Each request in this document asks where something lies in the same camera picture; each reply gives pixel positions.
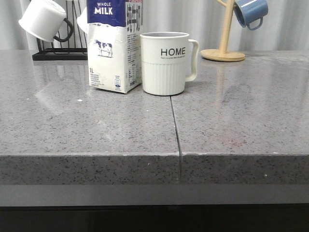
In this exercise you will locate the wooden mug tree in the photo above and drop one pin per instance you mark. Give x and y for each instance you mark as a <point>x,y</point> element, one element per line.
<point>222,53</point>

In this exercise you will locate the cream HOME mug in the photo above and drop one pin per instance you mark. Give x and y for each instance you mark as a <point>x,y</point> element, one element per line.
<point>169,60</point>

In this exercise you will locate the black wire mug rack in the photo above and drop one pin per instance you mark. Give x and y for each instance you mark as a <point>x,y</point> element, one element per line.
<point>73,49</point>

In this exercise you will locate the Pascual whole milk carton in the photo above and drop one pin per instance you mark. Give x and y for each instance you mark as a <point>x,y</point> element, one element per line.
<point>113,44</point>

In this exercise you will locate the white enamel mug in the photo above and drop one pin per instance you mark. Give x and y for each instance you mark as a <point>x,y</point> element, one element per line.
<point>82,21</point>
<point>43,19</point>

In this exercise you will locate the white enamel mug left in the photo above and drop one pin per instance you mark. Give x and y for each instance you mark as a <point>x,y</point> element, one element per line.
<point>43,19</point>

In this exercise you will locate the white enamel mug right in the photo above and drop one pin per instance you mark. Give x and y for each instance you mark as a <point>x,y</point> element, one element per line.
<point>82,21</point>

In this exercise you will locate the blue hanging mug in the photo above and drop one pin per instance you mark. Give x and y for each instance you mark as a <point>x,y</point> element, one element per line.
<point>250,13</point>

